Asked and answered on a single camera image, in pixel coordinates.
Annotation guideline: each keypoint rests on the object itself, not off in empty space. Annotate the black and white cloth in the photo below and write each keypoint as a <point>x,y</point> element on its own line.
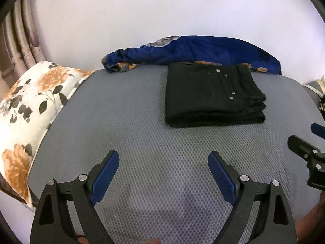
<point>322,105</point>

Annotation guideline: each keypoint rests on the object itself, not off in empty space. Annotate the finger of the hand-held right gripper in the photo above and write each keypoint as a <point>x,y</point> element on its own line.
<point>318,129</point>
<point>299,144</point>

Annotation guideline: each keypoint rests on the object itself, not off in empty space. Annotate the white floral pillow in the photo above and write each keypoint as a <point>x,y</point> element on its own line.
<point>33,101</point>

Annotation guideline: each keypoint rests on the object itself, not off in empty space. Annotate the person's right forearm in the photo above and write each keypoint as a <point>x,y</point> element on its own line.
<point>312,223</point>

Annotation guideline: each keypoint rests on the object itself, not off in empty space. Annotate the black pants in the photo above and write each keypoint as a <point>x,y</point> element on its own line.
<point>203,99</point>

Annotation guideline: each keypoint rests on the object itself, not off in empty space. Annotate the grey mesh mat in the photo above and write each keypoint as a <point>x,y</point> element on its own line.
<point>152,137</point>

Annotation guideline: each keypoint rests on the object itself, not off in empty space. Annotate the pink patterned curtain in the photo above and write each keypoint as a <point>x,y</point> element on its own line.
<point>22,43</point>

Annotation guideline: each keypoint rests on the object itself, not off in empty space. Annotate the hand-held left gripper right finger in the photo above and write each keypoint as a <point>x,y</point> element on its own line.
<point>221,175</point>

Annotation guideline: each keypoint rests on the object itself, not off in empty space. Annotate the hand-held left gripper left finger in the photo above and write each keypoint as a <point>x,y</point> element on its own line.
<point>106,175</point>

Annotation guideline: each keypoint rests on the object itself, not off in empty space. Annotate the blue floral blanket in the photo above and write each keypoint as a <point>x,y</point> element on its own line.
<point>203,50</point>

